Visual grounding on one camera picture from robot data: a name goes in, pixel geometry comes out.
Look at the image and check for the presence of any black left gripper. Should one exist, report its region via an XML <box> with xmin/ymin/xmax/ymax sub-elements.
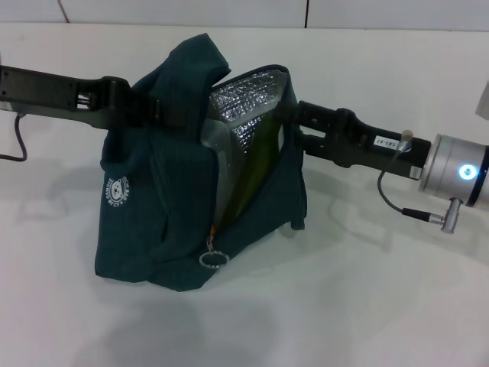
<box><xmin>0</xmin><ymin>65</ymin><xmax>192</xmax><ymax>129</ymax></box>

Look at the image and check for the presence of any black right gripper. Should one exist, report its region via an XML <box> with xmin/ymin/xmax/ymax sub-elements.
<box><xmin>296</xmin><ymin>101</ymin><xmax>432</xmax><ymax>180</ymax></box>

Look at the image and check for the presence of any green cucumber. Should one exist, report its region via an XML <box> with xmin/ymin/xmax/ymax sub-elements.
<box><xmin>221</xmin><ymin>110</ymin><xmax>287</xmax><ymax>227</ymax></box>

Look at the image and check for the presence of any dark teal insulated lunch bag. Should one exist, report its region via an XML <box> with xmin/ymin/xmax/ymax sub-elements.
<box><xmin>93</xmin><ymin>32</ymin><xmax>309</xmax><ymax>294</ymax></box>

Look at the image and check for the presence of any right gripper cable with plug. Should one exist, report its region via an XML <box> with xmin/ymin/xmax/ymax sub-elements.
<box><xmin>377</xmin><ymin>132</ymin><xmax>465</xmax><ymax>227</ymax></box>

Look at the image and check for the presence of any gripper cable with plug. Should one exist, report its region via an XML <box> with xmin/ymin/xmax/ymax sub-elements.
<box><xmin>377</xmin><ymin>132</ymin><xmax>465</xmax><ymax>227</ymax></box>
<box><xmin>0</xmin><ymin>113</ymin><xmax>28</xmax><ymax>161</ymax></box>

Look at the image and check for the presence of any left gripper cable with plug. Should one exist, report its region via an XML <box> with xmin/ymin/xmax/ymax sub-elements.
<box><xmin>0</xmin><ymin>113</ymin><xmax>28</xmax><ymax>161</ymax></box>

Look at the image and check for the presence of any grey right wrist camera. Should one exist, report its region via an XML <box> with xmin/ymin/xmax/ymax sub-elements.
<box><xmin>474</xmin><ymin>81</ymin><xmax>489</xmax><ymax>116</ymax></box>

